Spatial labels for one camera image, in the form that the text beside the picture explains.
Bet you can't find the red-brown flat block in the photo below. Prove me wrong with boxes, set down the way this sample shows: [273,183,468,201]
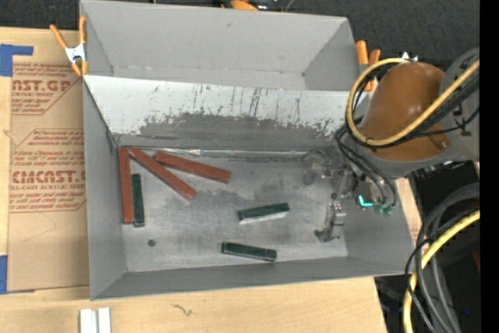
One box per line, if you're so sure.
[128,147,198,202]
[154,151,232,185]
[118,146,135,225]

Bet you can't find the brown cardboard board, red print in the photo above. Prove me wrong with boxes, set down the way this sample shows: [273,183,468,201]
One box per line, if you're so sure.
[0,26,91,294]

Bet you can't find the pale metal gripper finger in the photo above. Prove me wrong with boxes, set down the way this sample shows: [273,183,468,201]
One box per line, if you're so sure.
[313,200,348,243]
[303,151,345,186]

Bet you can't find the grey metal bin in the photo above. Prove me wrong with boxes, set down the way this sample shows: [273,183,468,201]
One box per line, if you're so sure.
[79,0,416,302]

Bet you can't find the dark green flat block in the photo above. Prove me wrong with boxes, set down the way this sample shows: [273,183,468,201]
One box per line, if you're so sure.
[130,173,147,228]
[220,241,278,263]
[237,202,291,225]

